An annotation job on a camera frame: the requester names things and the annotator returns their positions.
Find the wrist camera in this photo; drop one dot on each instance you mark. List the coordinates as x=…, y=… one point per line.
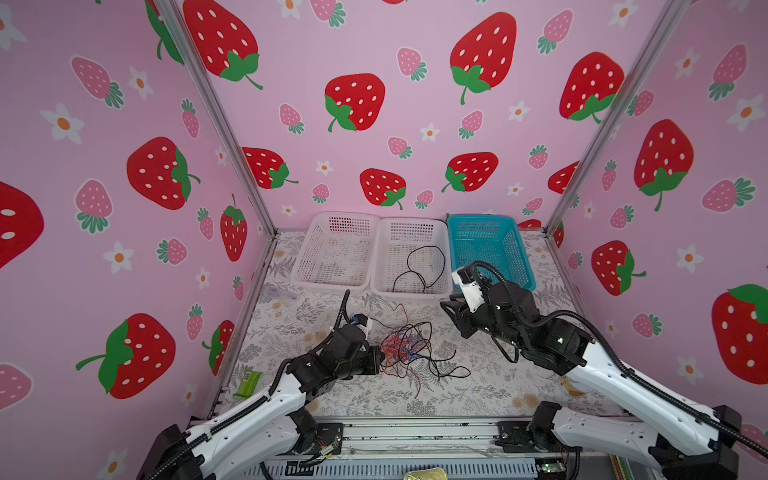
x=468, y=281
x=362, y=322

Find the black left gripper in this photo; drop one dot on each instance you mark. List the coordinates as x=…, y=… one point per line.
x=374, y=362

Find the left white plastic basket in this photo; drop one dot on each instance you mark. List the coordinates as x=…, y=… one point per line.
x=336, y=253

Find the middle white plastic basket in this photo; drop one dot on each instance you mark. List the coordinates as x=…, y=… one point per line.
x=411, y=260

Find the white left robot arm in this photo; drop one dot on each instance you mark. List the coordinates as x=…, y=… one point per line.
x=275, y=420

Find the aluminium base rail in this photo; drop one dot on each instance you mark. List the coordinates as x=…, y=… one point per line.
x=469, y=448

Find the teal plastic basket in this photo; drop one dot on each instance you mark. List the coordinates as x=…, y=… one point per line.
x=493, y=239

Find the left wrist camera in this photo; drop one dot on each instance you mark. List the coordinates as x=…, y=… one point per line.
x=362, y=322

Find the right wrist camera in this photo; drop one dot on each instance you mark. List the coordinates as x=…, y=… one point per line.
x=468, y=281

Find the gold object at bottom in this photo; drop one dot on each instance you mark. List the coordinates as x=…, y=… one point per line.
x=436, y=473

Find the white plastic basket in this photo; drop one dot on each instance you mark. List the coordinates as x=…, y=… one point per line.
x=411, y=260
x=336, y=253

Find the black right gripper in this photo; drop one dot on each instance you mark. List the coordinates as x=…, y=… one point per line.
x=460, y=313

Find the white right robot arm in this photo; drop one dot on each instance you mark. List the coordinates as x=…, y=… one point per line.
x=675, y=436

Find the green packet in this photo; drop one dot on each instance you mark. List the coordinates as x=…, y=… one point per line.
x=248, y=383

